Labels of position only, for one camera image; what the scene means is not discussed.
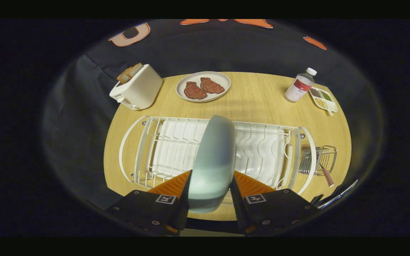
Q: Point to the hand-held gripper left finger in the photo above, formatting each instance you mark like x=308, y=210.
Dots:
x=183, y=209

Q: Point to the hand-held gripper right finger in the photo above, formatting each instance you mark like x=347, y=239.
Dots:
x=235, y=199

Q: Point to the pale green plate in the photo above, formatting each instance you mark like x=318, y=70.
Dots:
x=214, y=160

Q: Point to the white plate with meat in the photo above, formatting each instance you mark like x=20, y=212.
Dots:
x=203, y=97

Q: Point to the thin metal rod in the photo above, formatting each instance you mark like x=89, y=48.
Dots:
x=338, y=196

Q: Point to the red meat piece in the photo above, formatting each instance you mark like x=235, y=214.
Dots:
x=195, y=91
x=212, y=85

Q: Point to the white toaster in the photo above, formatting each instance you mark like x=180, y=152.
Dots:
x=139, y=90

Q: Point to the clear bottle with red label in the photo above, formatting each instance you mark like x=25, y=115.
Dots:
x=298, y=87

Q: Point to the white divided tray with beans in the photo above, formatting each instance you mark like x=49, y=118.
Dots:
x=324, y=101

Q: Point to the toast slice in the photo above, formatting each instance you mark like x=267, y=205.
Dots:
x=124, y=76
x=136, y=69

